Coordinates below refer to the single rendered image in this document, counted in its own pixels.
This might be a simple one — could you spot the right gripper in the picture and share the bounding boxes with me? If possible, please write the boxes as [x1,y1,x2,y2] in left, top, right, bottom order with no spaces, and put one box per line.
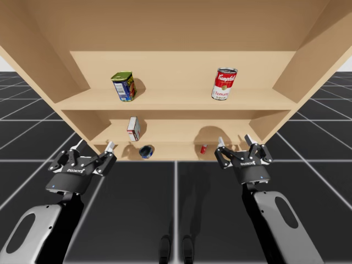
[214,134,273,185]

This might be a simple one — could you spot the pale wooden shelf unit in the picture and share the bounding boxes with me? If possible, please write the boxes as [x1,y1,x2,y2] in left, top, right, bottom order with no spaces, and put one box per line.
[0,0,352,162]

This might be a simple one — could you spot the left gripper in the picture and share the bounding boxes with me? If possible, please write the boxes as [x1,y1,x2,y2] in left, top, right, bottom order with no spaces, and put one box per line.
[45,139,118,196]

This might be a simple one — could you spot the green and blue rectangular can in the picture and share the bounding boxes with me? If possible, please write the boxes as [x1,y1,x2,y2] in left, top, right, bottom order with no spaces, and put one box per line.
[111,71,138,103]

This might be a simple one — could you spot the red and white carton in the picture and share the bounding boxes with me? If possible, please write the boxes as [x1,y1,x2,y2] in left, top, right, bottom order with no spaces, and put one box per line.
[126,115,141,142]

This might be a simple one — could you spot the blue flat can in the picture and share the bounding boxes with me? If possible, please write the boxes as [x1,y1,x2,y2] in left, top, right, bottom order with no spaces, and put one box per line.
[138,145,155,160]

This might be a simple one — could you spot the red and white can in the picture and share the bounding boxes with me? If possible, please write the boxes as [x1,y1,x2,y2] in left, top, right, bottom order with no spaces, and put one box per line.
[211,67,239,102]

